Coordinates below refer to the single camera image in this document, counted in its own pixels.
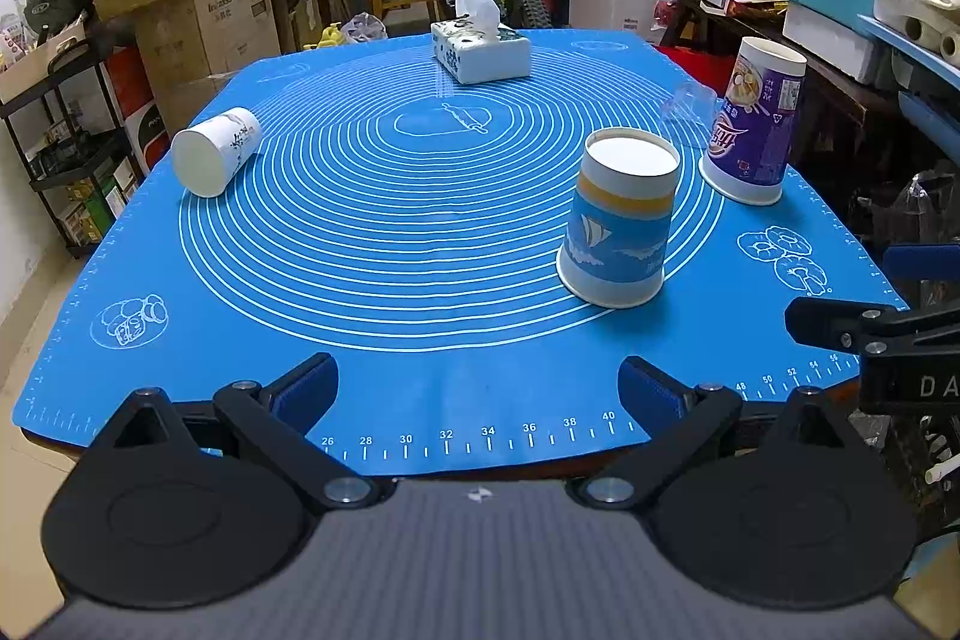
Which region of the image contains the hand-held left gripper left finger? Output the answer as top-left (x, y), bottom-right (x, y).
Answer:
top-left (79, 353), bottom-right (383, 513)

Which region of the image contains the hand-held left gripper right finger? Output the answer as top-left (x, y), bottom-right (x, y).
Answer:
top-left (566, 355), bottom-right (887, 513)

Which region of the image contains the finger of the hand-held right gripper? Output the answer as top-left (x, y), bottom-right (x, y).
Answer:
top-left (883, 244), bottom-right (960, 286)
top-left (784, 295), bottom-right (960, 357)

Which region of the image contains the blue sailboat paper cup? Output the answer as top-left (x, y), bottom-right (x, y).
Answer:
top-left (556, 127), bottom-right (682, 310)

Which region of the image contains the purple paper cup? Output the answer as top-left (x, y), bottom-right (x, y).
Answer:
top-left (698, 36), bottom-right (809, 206)

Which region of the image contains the clear plastic cup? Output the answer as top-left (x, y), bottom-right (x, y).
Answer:
top-left (660, 82), bottom-right (721, 150)

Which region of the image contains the blue silicone baking mat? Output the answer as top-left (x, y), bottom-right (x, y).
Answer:
top-left (11, 29), bottom-right (912, 477)

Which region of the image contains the light blue shelf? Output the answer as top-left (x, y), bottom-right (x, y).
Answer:
top-left (857, 13), bottom-right (960, 163)

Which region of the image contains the white foam box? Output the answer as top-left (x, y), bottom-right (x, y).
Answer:
top-left (781, 0), bottom-right (895, 85)

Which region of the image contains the red black box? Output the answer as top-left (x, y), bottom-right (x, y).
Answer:
top-left (103, 46), bottom-right (175, 174)

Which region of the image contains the black metal shelf rack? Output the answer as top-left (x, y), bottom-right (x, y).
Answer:
top-left (0, 19), bottom-right (151, 260)

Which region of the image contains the large brown cardboard box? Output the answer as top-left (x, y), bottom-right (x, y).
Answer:
top-left (133, 0), bottom-right (283, 140)

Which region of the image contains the white blue tissue box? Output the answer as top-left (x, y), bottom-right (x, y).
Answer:
top-left (430, 0), bottom-right (532, 85)

